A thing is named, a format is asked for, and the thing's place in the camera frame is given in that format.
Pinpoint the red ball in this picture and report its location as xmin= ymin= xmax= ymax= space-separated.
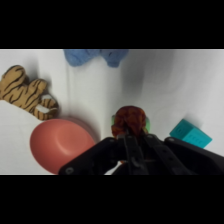
xmin=111 ymin=105 xmax=150 ymax=138

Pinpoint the pink bowl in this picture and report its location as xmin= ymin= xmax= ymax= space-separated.
xmin=29 ymin=117 xmax=98 ymax=175

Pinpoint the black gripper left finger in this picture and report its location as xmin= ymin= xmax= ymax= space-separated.
xmin=58 ymin=133 xmax=149 ymax=176

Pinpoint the teal block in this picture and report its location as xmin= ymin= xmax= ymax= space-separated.
xmin=168 ymin=118 xmax=213 ymax=150

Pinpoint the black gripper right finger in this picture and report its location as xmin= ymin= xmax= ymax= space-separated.
xmin=143 ymin=133 xmax=224 ymax=176

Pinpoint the blue plush toy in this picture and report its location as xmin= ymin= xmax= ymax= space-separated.
xmin=63 ymin=49 xmax=130 ymax=69

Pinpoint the tiger striped plush toy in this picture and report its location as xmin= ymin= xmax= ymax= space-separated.
xmin=0 ymin=64 xmax=60 ymax=122

